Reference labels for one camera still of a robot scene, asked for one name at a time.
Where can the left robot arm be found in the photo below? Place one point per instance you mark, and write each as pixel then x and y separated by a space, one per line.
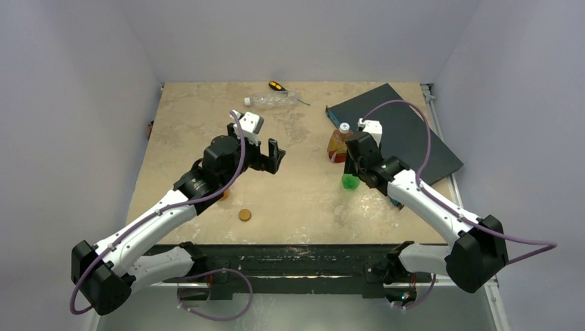
pixel 106 273

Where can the orange juice bottle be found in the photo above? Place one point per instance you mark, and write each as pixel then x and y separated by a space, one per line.
pixel 225 194

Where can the yellow-black screwdriver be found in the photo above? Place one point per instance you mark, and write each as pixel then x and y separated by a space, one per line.
pixel 281 89

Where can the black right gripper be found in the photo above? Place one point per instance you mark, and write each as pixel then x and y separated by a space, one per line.
pixel 355 155

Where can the green plastic bottle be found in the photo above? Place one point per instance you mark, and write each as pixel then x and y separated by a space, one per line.
pixel 350 181

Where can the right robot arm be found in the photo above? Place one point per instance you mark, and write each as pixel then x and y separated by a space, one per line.
pixel 475 249

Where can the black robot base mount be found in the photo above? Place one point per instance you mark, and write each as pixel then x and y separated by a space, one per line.
pixel 297 269

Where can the tea bottle with yellow-red label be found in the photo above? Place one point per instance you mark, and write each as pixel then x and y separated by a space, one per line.
pixel 337 150

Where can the dark blue network switch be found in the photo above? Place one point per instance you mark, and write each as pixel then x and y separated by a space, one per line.
pixel 404 132

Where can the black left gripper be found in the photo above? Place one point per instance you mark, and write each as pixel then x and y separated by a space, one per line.
pixel 262 162

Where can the clear plastic bottle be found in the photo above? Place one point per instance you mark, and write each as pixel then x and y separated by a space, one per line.
pixel 272 99

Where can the orange bottle cap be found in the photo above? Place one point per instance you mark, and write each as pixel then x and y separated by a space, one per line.
pixel 245 214

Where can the white bottle cap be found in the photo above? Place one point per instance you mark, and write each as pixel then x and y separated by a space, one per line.
pixel 344 127

